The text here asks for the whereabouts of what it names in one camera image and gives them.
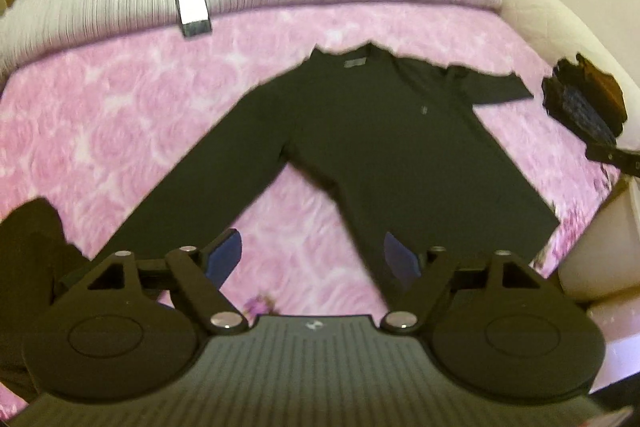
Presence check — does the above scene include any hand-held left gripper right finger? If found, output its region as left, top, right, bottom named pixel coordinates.
left=380, top=232, right=557, bottom=335

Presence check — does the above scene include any white quilted mattress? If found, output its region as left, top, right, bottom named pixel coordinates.
left=492, top=0, right=640, bottom=308

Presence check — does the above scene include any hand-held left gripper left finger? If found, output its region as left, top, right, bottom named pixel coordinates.
left=61, top=229, right=247, bottom=335

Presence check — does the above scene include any black long-sleeved shirt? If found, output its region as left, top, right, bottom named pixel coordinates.
left=89, top=41, right=560, bottom=308

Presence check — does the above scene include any pink floral blanket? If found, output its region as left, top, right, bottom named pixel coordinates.
left=0, top=0, right=623, bottom=413

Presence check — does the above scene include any dark cloth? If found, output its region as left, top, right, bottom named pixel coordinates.
left=0, top=198, right=97, bottom=402

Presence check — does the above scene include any pile of dark folded clothes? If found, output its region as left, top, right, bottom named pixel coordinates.
left=541, top=52, right=629, bottom=148

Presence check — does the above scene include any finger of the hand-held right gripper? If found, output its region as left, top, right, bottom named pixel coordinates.
left=585, top=145, right=640, bottom=178

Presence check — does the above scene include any small white box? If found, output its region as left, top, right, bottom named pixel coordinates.
left=176, top=0, right=213, bottom=38

